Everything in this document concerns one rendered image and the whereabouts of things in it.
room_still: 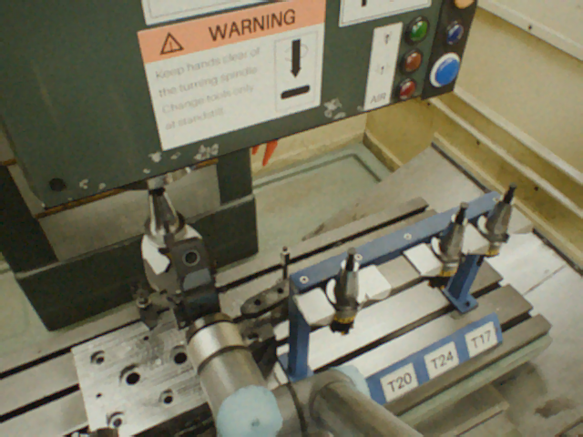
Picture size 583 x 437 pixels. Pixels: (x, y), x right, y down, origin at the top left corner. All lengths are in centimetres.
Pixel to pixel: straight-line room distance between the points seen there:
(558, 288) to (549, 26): 67
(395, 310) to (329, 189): 85
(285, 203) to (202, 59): 151
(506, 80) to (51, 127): 128
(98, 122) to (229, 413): 37
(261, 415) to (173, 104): 37
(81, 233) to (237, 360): 79
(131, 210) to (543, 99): 109
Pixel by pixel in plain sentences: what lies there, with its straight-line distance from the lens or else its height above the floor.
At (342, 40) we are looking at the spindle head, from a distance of 47.
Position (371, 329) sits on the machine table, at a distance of 119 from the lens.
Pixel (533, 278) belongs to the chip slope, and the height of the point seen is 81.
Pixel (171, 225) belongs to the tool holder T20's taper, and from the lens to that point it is 77.
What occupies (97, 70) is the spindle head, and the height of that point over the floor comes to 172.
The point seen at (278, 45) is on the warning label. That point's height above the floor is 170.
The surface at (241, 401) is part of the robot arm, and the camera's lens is 63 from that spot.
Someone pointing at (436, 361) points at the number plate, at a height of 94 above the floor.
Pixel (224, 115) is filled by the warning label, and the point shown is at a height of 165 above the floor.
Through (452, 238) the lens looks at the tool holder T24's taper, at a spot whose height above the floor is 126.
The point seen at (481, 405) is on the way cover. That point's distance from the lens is 136.
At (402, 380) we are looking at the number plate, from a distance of 110.
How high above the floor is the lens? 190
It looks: 46 degrees down
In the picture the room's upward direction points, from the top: straight up
